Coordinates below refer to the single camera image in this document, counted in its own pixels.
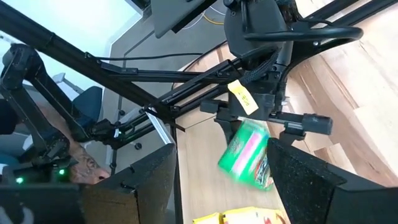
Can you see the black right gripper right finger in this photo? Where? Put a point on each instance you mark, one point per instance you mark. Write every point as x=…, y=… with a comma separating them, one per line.
x=298, y=186

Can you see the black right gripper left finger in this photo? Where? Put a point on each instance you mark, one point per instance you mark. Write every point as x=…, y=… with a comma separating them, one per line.
x=155, y=186

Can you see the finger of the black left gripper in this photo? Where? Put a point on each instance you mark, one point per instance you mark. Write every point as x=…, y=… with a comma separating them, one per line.
x=292, y=133
x=228, y=124

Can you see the green Apple Jacks cereal box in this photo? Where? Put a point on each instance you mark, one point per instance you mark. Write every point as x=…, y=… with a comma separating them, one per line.
x=245, y=155

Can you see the person's forearm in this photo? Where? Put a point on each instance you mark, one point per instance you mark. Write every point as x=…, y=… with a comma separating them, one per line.
x=87, y=165

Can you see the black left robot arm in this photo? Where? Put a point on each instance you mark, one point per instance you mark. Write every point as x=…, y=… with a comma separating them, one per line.
x=255, y=25

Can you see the yellow paper tag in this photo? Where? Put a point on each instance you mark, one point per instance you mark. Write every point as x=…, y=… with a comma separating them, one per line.
x=244, y=98

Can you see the blue chair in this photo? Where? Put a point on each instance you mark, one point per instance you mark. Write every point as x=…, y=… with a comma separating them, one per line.
x=88, y=102

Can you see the grey desk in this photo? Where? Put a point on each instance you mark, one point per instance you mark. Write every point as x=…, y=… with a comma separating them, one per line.
x=174, y=15

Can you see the silver metal bracket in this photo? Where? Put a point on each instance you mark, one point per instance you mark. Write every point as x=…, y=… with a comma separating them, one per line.
x=161, y=130

